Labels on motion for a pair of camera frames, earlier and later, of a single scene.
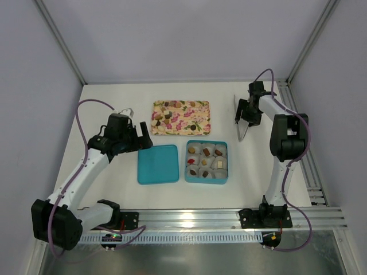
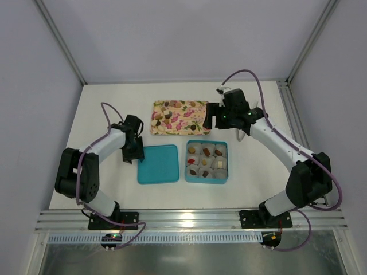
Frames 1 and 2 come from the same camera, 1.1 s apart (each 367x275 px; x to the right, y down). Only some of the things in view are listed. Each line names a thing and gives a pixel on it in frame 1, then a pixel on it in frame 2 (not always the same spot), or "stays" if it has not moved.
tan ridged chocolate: x=191 y=150 stays
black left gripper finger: x=242 y=105 to x=213 y=109
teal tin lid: x=158 y=164 stays
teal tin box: x=206 y=162 stays
